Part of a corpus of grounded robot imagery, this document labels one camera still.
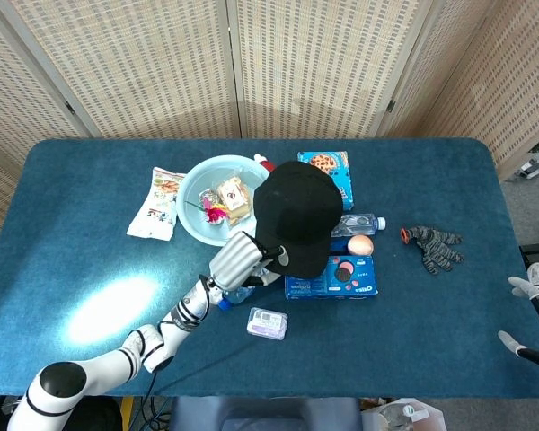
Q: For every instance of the clear plastic container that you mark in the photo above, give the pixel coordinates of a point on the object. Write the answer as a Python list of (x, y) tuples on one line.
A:
[(409, 415)]

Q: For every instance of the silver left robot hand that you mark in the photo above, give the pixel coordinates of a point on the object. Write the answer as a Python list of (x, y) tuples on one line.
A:
[(235, 262)]

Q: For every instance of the black baseball cap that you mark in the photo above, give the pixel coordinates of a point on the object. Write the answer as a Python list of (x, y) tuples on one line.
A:
[(296, 211)]

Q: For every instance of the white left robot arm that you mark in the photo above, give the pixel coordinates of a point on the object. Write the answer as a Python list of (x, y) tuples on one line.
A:
[(117, 359)]

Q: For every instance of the colourful feather shuttlecock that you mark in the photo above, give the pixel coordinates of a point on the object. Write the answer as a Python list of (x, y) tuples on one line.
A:
[(213, 213)]

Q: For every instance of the pink peach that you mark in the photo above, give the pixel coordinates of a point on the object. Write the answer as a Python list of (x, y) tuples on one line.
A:
[(360, 245)]

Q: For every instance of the light blue plastic basin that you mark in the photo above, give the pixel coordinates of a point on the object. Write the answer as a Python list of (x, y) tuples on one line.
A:
[(197, 220)]

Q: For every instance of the wrapped pastry package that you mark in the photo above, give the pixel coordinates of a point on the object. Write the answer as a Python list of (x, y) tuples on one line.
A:
[(233, 195)]

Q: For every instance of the grey blue robot torso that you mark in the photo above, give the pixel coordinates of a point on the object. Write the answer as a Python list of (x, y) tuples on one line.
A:
[(265, 415)]

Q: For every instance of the blue sports drink bottle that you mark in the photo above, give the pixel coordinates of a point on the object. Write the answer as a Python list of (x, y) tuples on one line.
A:
[(233, 296)]

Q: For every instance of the white snack bag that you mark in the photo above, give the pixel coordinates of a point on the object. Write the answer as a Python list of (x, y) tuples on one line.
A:
[(157, 206)]

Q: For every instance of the clear box with purple items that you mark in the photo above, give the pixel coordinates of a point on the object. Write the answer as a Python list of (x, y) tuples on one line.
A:
[(267, 324)]

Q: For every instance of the woven folding screen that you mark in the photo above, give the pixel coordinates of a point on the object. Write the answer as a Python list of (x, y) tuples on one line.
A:
[(139, 67)]

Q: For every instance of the blue chocolate chip cookie box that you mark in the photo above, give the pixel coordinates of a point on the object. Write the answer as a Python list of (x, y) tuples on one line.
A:
[(332, 164)]

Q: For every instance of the clear water bottle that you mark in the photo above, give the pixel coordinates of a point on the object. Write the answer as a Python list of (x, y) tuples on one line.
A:
[(359, 223)]

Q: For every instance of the foil wrapped item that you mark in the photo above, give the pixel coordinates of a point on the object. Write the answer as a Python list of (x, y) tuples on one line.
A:
[(209, 197)]

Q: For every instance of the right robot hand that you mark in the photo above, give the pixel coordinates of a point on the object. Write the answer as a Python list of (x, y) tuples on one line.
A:
[(532, 292)]

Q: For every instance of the red and white small item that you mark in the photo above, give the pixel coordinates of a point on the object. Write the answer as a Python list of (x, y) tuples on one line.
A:
[(266, 164)]

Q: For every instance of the blue Oreo cookie box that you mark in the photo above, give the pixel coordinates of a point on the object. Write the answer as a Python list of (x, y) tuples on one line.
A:
[(359, 283)]

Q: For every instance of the grey knit glove orange cuff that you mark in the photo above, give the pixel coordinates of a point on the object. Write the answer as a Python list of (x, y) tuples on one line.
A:
[(433, 249)]

